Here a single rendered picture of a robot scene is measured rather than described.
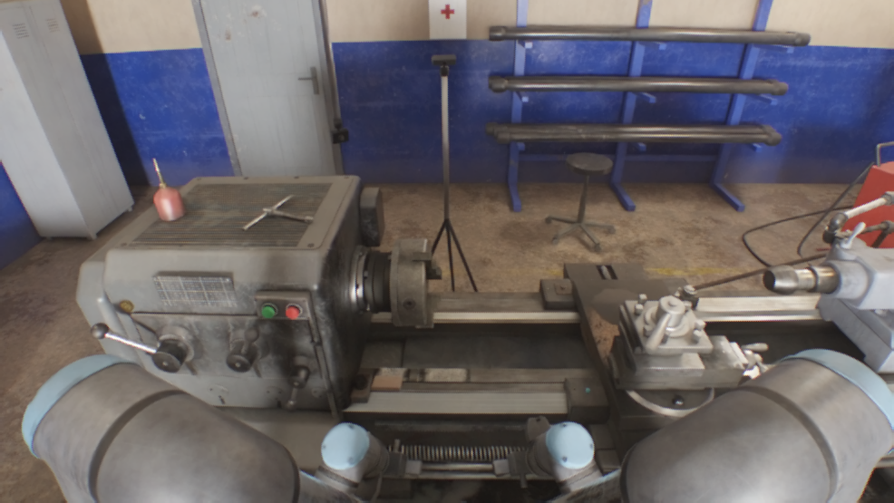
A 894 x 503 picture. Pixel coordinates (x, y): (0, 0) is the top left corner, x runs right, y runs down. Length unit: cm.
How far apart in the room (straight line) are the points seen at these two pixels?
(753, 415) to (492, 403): 94
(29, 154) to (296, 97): 210
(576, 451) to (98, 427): 79
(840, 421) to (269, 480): 51
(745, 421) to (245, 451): 44
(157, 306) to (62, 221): 351
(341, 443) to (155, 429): 58
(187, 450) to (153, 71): 463
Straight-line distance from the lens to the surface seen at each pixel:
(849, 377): 56
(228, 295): 113
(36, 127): 437
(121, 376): 54
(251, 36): 440
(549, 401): 135
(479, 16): 405
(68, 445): 53
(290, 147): 455
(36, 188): 468
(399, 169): 443
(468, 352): 161
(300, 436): 135
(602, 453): 134
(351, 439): 100
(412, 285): 119
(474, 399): 133
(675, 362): 123
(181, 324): 124
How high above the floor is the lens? 189
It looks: 30 degrees down
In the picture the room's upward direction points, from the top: 1 degrees counter-clockwise
